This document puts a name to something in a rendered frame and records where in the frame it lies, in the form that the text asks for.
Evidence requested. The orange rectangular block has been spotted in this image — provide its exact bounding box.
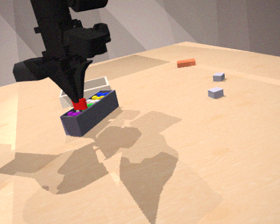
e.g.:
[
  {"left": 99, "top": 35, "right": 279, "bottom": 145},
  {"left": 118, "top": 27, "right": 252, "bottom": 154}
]
[{"left": 177, "top": 58, "right": 196, "bottom": 68}]

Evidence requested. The white square tray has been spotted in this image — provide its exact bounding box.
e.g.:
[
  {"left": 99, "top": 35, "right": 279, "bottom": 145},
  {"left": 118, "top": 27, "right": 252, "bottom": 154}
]
[{"left": 59, "top": 76, "right": 110, "bottom": 108}]

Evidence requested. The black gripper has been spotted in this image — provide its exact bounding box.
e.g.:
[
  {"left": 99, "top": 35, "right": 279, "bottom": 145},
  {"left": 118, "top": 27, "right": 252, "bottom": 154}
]
[{"left": 13, "top": 14, "right": 92, "bottom": 103}]

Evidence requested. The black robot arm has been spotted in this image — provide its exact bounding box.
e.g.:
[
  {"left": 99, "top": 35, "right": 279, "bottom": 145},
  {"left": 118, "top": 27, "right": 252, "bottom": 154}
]
[{"left": 30, "top": 0, "right": 111, "bottom": 58}]

